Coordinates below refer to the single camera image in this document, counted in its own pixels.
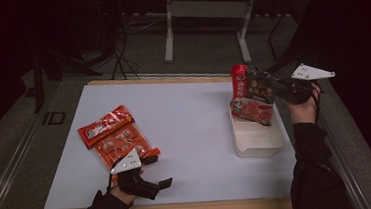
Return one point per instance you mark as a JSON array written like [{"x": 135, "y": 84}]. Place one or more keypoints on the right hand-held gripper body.
[{"x": 292, "y": 89}]

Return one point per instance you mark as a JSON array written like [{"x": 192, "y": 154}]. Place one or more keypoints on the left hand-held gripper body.
[{"x": 136, "y": 185}]

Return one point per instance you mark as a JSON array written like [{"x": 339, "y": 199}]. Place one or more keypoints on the clear orange snack pack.
[{"x": 119, "y": 143}]

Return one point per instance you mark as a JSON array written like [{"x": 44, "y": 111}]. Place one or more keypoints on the red and black sauce packet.
[{"x": 252, "y": 112}]

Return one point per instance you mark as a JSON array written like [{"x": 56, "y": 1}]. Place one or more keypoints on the long orange snack packet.
[{"x": 105, "y": 126}]

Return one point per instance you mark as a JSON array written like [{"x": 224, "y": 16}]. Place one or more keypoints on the white plastic container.
[{"x": 260, "y": 140}]

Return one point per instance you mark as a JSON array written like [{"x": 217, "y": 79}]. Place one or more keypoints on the person's left hand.
[{"x": 124, "y": 195}]

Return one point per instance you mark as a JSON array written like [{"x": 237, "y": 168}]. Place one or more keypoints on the person's right hand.
[{"x": 302, "y": 112}]

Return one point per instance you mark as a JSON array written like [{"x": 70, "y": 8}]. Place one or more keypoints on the black metal stand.
[{"x": 287, "y": 61}]

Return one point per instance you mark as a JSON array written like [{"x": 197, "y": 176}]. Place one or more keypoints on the white table cover sheet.
[{"x": 188, "y": 117}]

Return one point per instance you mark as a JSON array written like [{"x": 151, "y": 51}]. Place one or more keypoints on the dark floor plate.
[{"x": 53, "y": 118}]

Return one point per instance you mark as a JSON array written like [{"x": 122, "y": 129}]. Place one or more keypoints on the black tripod stand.
[{"x": 38, "y": 82}]

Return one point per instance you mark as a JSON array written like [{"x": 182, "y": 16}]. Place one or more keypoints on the metal floor rail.
[
  {"x": 187, "y": 74},
  {"x": 361, "y": 197},
  {"x": 8, "y": 172}
]

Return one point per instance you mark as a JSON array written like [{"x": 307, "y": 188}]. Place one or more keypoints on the white desk frame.
[{"x": 206, "y": 9}]

